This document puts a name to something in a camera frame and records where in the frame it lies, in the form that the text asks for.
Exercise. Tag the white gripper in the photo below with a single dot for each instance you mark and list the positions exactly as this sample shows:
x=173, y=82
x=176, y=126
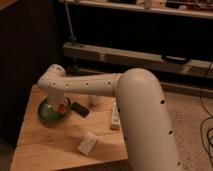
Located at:
x=57, y=102

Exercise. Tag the red orange pepper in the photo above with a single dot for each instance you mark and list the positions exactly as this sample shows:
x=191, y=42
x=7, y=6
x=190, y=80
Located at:
x=62, y=108

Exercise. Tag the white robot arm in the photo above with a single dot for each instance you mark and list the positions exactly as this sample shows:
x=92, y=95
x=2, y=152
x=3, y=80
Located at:
x=146, y=124

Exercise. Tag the green ceramic bowl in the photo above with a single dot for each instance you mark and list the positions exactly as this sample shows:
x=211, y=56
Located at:
x=47, y=114

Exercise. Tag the black rectangular device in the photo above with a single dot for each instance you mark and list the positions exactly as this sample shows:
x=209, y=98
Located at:
x=81, y=110

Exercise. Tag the white plastic cup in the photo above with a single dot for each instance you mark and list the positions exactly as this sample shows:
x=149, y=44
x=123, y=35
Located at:
x=94, y=100

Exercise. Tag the wooden table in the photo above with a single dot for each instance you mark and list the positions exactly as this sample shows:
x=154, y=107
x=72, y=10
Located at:
x=42, y=148

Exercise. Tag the metal pole stand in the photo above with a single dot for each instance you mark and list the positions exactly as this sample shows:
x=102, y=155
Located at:
x=72, y=36

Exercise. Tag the long wooden beam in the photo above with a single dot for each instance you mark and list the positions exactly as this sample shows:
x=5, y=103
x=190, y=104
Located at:
x=136, y=59

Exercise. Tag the black object on beam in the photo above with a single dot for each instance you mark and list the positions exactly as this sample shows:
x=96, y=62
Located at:
x=176, y=60

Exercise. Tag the upper wooden shelf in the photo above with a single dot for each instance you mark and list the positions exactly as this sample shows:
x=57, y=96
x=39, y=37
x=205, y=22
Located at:
x=138, y=8

